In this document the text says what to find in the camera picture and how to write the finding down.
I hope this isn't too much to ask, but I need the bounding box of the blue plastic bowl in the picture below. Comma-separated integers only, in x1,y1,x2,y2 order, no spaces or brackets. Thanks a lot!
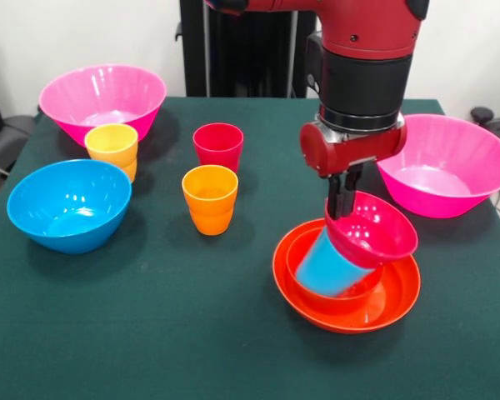
6,159,133,255

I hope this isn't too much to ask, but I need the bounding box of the small red plastic bowl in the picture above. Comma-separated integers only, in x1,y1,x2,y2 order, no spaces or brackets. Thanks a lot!
323,190,419,268

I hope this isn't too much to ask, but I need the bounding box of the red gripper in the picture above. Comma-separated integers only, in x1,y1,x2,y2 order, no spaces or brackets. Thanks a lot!
298,115,408,221

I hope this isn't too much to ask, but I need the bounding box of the dark green tablecloth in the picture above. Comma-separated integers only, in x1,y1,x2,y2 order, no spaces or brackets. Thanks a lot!
0,97,500,400

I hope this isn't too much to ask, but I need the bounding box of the orange plastic cup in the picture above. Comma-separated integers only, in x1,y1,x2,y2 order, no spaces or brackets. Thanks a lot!
182,164,239,237

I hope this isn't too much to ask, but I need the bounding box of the red plastic cup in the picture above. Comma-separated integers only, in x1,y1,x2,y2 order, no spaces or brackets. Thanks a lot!
192,122,245,174

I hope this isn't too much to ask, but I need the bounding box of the small orange plastic bowl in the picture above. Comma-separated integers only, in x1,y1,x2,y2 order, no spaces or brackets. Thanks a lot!
286,228,386,316

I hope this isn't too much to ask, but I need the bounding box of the yellow plastic cup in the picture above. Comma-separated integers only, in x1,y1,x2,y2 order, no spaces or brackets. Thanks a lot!
84,123,139,184

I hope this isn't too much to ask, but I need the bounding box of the large orange plastic bowl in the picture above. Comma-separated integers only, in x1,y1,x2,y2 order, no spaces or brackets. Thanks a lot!
272,218,422,335

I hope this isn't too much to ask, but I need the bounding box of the large pink plastic bowl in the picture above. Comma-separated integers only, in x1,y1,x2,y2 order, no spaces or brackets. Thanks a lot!
38,64,168,148
376,114,500,219

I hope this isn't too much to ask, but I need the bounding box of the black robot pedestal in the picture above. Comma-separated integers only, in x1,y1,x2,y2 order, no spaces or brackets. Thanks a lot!
175,0,323,99

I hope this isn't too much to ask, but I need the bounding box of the blue plastic cup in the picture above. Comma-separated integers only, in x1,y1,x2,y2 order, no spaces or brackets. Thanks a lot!
295,227,376,299

